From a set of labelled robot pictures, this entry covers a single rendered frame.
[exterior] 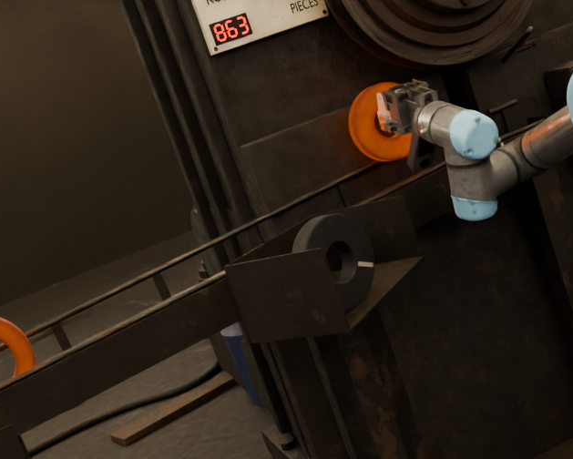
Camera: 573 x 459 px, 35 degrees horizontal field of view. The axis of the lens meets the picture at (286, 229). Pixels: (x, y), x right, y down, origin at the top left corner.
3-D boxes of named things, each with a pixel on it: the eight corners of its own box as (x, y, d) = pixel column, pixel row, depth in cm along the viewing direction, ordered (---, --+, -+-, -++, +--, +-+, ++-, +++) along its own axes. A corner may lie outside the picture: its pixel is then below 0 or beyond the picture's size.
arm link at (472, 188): (522, 203, 162) (514, 145, 158) (476, 228, 157) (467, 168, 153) (489, 195, 168) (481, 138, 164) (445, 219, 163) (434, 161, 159)
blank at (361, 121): (396, 176, 186) (404, 175, 183) (333, 135, 182) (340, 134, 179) (432, 110, 188) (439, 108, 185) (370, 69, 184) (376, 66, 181)
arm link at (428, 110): (468, 137, 163) (429, 154, 161) (455, 132, 167) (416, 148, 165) (461, 97, 160) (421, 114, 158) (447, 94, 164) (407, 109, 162)
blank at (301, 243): (289, 311, 142) (303, 310, 140) (290, 210, 144) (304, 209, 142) (361, 312, 152) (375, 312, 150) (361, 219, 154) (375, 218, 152)
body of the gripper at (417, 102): (413, 77, 174) (446, 86, 164) (422, 119, 178) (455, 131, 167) (378, 91, 172) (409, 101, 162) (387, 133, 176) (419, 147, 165)
